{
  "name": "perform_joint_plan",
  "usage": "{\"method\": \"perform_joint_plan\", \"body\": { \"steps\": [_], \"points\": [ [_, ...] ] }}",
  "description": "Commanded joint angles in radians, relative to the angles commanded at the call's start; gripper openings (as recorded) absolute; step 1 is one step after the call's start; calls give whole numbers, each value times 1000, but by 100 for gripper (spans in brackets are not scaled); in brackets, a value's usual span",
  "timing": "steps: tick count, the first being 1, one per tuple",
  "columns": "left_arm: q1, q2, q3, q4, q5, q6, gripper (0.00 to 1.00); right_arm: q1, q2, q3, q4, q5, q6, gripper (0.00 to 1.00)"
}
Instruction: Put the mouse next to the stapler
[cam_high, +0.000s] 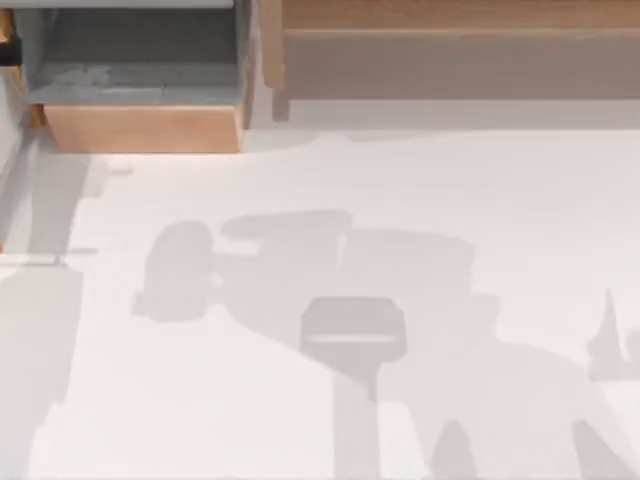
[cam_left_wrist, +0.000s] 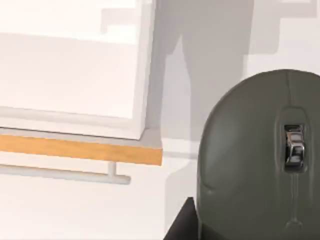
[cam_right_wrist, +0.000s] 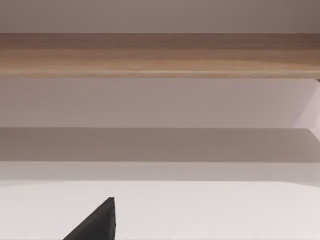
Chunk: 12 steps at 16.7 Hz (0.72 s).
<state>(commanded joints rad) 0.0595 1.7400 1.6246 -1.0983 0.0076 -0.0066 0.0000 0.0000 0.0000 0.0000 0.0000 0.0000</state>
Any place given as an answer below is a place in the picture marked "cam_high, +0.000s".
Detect pale wooden drawer front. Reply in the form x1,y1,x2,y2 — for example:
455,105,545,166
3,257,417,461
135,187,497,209
43,103,245,154

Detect wooden open shelf cabinet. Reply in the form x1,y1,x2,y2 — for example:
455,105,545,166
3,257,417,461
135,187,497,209
263,0,640,123

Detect pulled-out grey pierced drawer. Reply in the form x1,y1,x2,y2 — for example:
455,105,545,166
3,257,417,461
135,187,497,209
13,0,257,132

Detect black and orange object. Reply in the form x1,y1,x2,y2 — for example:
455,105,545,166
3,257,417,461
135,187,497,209
0,8,23,68

